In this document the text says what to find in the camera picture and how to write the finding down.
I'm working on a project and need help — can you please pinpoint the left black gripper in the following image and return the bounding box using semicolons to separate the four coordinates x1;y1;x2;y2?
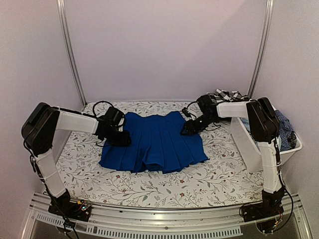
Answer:
103;127;131;145

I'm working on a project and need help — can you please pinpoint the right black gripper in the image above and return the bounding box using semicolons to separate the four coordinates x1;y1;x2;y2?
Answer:
182;114;216;136

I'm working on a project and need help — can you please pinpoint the blue pleated skirt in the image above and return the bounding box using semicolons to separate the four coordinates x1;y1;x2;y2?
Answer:
99;111;208;174

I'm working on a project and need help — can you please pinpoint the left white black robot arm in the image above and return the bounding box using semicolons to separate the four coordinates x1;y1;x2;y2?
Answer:
21;102;132;216

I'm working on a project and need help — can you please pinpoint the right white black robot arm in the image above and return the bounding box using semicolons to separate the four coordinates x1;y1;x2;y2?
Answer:
180;95;285;197

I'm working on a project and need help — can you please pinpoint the white plastic laundry basket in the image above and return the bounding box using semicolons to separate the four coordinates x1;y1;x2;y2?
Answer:
229;104;304;172

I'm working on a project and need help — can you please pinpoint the black white checkered garment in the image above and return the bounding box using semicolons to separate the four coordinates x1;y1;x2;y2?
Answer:
207;89;250;103

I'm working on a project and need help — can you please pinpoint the light blue shirt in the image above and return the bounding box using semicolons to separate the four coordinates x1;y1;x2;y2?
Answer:
240;118;290;152

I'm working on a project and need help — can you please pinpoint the floral patterned table mat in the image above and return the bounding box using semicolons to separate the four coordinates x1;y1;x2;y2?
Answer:
49;101;282;209

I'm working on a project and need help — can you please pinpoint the dark blue checkered garment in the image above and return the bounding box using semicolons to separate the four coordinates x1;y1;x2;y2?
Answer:
275;110;297;151

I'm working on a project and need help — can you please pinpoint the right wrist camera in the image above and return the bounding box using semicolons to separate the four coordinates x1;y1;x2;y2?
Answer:
181;107;193;118

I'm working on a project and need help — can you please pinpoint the left black cable loop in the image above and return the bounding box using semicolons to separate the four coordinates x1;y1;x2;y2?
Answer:
92;101;114;118

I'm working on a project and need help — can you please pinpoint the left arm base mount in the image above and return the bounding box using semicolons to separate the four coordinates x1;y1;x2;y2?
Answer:
48;197;92;222

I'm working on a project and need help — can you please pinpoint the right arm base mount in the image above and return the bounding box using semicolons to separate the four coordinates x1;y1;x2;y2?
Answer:
239;193;284;222

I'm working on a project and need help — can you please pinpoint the right aluminium frame post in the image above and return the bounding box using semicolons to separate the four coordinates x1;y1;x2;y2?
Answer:
248;0;274;98

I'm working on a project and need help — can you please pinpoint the aluminium frame post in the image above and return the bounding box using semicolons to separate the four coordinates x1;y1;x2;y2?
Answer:
56;0;87;106
248;0;274;98

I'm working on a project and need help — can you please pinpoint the left aluminium frame post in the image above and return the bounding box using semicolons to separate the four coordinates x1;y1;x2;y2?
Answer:
56;0;87;106

